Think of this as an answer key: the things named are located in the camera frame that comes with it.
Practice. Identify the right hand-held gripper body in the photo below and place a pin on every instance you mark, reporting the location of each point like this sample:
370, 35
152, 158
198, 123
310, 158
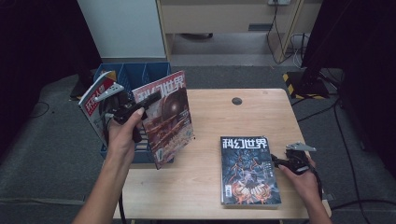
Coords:
297, 161

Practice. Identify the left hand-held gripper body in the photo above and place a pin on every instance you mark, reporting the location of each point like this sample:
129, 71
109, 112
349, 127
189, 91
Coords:
120, 107

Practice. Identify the portrait cover magazine red masthead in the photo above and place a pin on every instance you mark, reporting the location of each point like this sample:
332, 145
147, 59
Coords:
91, 102

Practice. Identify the blue plastic file rack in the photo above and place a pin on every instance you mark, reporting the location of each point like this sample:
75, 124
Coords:
137, 71

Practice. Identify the red-brown cover magazine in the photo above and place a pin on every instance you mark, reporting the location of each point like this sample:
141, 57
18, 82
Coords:
169, 124

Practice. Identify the dark blue cover magazine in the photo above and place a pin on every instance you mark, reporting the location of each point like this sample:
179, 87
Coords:
249, 174

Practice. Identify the person's right hand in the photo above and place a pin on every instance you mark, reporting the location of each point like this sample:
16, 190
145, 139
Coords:
305, 185

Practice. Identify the person's left hand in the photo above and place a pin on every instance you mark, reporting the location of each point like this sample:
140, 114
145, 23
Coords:
123, 140

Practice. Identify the black stand with striped base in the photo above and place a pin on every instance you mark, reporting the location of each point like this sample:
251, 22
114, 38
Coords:
308, 84
82, 84

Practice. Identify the grey tape piece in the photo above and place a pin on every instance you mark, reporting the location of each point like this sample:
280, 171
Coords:
329, 197

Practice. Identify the grey round table grommet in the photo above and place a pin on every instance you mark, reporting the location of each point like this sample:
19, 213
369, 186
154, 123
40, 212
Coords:
237, 101

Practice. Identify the white cabinet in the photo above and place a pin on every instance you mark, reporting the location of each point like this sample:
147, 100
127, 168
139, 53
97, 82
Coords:
124, 28

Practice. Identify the black curtain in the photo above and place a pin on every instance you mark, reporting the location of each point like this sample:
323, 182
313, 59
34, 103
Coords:
373, 62
37, 46

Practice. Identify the white power strip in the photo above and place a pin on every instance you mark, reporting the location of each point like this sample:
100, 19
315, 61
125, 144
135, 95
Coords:
278, 2

